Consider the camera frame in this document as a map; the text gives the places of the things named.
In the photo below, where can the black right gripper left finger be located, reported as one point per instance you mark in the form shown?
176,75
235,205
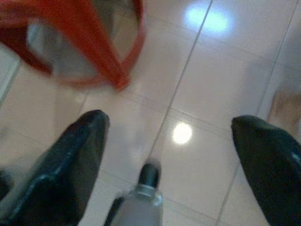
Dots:
58,169

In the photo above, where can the red plastic stool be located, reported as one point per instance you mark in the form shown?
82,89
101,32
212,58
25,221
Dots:
94,47

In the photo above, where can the person's bare foot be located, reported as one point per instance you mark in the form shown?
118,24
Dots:
287,110

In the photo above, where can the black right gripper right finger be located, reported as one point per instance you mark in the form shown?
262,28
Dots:
270,164

